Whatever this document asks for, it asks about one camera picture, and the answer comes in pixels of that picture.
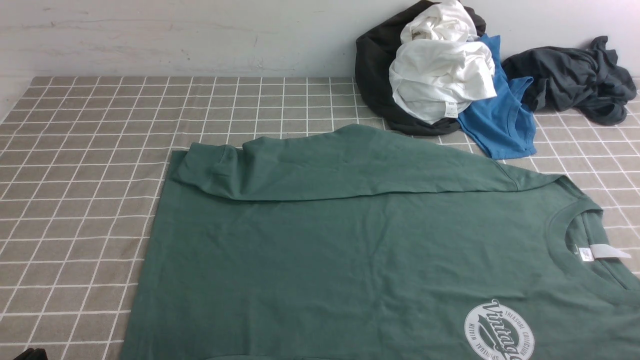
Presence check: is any beige checkered tablecloth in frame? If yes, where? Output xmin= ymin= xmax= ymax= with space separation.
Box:
xmin=0 ymin=76 xmax=640 ymax=360

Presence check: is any dark grey crumpled shirt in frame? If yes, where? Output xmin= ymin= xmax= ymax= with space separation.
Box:
xmin=502 ymin=35 xmax=637 ymax=126

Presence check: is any white crumpled shirt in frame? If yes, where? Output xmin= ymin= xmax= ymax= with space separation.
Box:
xmin=389 ymin=0 xmax=497 ymax=125

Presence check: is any green long sleeve shirt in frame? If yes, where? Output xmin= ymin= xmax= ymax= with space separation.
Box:
xmin=119 ymin=124 xmax=639 ymax=360

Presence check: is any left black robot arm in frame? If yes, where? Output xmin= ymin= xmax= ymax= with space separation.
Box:
xmin=13 ymin=348 xmax=49 ymax=360

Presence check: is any black garment in pile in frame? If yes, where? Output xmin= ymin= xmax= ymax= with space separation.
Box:
xmin=355 ymin=0 xmax=486 ymax=137

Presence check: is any blue shirt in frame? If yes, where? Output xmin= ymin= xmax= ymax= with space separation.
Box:
xmin=457 ymin=34 xmax=537 ymax=160

